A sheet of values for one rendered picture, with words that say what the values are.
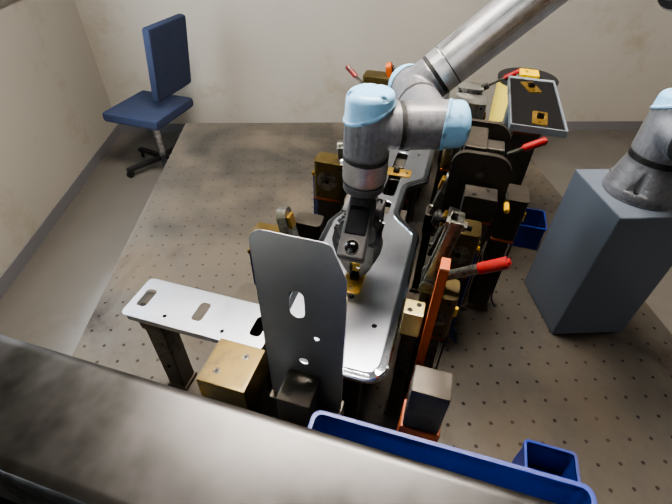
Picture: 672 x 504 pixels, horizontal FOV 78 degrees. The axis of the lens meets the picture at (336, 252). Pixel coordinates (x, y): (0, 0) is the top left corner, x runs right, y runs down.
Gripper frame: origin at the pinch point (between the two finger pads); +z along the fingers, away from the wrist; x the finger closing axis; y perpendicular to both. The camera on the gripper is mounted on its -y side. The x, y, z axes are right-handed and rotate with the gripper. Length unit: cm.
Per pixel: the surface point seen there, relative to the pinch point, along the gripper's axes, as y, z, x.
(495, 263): -0.6, -9.9, -24.4
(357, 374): -19.4, 4.4, -5.7
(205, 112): 230, 85, 181
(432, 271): -1.7, -6.1, -14.5
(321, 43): 261, 32, 92
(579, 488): -35.5, -11.4, -32.7
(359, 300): -3.4, 4.0, -2.0
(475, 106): 76, -7, -19
